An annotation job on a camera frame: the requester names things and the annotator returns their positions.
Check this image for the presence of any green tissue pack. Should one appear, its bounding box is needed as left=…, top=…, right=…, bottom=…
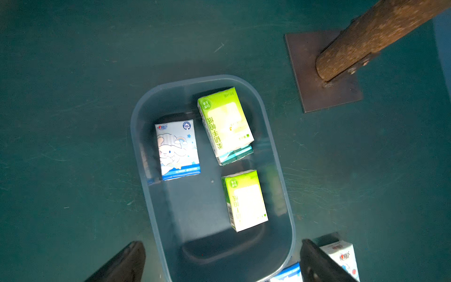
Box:
left=197, top=88, right=254, bottom=159
left=222, top=170, right=268, bottom=232

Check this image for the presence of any white blue elephant tissue pack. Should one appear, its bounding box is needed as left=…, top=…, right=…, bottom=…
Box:
left=269, top=262, right=303, bottom=282

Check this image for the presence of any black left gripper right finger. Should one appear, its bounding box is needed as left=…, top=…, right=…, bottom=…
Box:
left=299, top=239, right=356, bottom=282

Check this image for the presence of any green tissue pack lower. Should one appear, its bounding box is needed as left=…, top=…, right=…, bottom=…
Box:
left=222, top=170, right=268, bottom=232

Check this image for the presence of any blue monster tissue pack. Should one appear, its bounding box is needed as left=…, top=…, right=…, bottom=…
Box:
left=320, top=240, right=360, bottom=282

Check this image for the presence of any dark metal tree base plate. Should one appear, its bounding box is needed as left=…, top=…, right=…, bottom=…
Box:
left=285, top=30, right=363, bottom=113

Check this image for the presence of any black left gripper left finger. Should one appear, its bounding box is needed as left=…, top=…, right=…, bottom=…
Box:
left=86, top=241, right=146, bottom=282

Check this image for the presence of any brown artificial tree trunk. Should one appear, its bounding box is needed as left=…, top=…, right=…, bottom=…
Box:
left=315, top=0, right=451, bottom=82

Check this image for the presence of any white blue dog tissue pack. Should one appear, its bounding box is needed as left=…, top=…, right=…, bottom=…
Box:
left=155, top=119, right=201, bottom=181

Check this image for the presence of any blue plastic storage box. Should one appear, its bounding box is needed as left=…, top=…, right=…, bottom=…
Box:
left=130, top=75, right=296, bottom=282

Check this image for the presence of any green tissue pack upper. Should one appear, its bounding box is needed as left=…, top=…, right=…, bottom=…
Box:
left=197, top=88, right=254, bottom=159

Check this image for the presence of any teal tissue pack bottom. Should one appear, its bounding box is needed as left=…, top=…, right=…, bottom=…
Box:
left=217, top=145, right=253, bottom=166

